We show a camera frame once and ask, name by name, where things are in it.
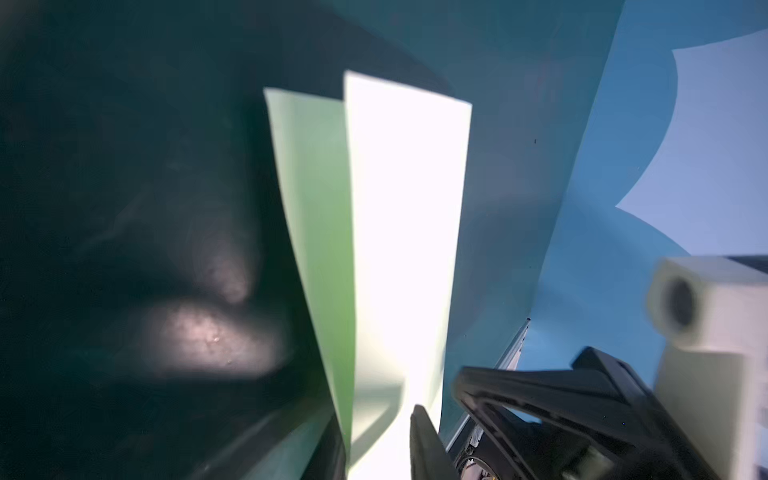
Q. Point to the light green paper sheet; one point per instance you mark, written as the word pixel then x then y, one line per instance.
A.
pixel 372 188

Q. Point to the dark green table mat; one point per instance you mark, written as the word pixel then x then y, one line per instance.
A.
pixel 152 320

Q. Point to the aluminium front rail bed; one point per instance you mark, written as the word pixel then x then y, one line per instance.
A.
pixel 476 389

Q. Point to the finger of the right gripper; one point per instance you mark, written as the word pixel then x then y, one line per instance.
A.
pixel 596 420

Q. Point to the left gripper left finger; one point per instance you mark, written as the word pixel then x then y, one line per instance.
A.
pixel 328 461

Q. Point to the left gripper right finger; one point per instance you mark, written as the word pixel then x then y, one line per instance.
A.
pixel 428 457

